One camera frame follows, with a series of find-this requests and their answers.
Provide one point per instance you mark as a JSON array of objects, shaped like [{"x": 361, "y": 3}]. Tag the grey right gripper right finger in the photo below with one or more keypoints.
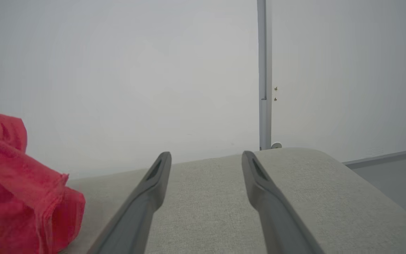
[{"x": 277, "y": 218}]

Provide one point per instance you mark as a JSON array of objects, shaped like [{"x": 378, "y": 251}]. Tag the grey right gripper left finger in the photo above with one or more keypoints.
[{"x": 136, "y": 215}]

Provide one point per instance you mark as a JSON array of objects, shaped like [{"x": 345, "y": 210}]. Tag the red and white garment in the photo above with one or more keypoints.
[{"x": 12, "y": 194}]

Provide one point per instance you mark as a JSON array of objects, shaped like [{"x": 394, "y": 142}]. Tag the grey skirting board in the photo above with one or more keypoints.
[{"x": 382, "y": 157}]

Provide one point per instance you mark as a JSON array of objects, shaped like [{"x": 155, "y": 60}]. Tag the rounded post base bracket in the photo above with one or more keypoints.
[{"x": 276, "y": 145}]

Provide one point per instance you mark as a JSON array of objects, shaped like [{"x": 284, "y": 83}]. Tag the grey metal post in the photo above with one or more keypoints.
[{"x": 263, "y": 70}]

